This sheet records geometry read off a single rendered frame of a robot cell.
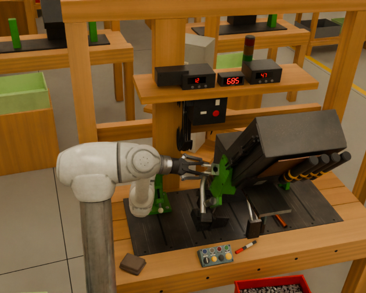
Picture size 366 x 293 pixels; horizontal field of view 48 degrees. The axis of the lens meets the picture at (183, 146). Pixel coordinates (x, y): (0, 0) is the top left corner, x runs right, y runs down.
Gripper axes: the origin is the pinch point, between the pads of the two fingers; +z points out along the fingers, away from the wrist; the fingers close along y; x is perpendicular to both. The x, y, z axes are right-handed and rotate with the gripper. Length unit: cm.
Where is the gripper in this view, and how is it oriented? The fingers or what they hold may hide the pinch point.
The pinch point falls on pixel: (208, 169)
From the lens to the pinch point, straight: 201.4
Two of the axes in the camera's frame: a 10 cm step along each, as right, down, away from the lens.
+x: -3.7, 2.1, 9.0
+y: 0.3, -9.7, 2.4
